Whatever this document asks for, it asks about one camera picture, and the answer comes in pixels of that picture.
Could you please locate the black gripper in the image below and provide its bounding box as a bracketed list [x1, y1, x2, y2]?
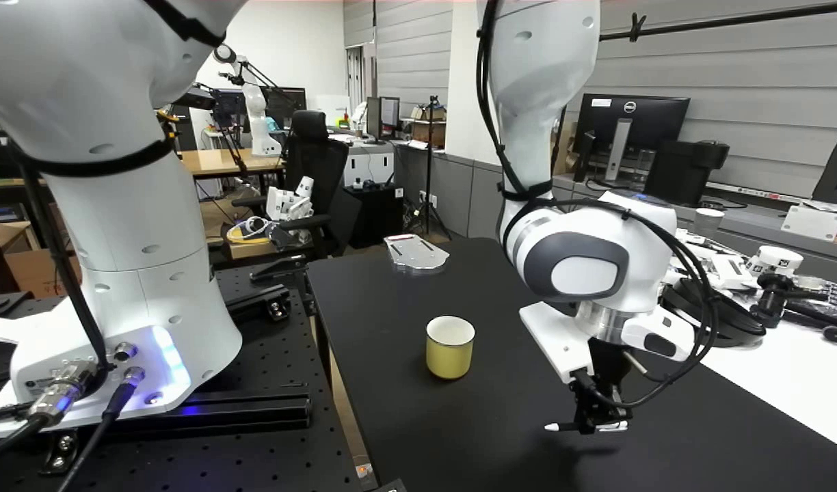
[566, 335, 635, 438]

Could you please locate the yellow mug white inside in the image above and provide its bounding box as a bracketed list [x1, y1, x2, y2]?
[420, 312, 478, 383]

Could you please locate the white gadget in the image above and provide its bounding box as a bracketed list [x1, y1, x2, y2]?
[750, 240, 810, 307]

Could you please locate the grey metal mounting plate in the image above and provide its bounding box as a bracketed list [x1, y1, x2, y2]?
[380, 229, 452, 275]

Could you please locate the black Dell monitor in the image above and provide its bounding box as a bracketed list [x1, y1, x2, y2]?
[575, 89, 692, 185]

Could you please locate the black tripod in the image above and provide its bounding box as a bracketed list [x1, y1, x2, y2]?
[404, 93, 454, 245]

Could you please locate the black cabinet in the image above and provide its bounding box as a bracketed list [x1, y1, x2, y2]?
[327, 182, 406, 249]

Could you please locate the black clamp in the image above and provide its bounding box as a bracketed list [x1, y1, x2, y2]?
[227, 281, 294, 326]

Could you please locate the black office chair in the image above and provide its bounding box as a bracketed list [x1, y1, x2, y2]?
[245, 108, 352, 287]

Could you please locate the black perforated breadboard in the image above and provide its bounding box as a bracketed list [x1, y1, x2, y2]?
[0, 260, 386, 492]

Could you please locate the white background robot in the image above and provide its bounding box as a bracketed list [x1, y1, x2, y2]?
[211, 41, 285, 160]

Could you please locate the wooden desk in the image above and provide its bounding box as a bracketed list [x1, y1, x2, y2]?
[174, 145, 289, 180]

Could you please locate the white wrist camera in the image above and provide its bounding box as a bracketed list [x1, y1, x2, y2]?
[616, 307, 706, 363]

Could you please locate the black coiled cable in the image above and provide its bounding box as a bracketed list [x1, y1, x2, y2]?
[662, 275, 768, 350]

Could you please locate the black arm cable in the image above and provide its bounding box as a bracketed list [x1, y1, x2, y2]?
[472, 0, 720, 415]

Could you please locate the black base cable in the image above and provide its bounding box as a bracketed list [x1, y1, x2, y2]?
[55, 376, 143, 492]

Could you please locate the grey base connector cable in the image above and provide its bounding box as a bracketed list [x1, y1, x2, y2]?
[0, 357, 104, 464]

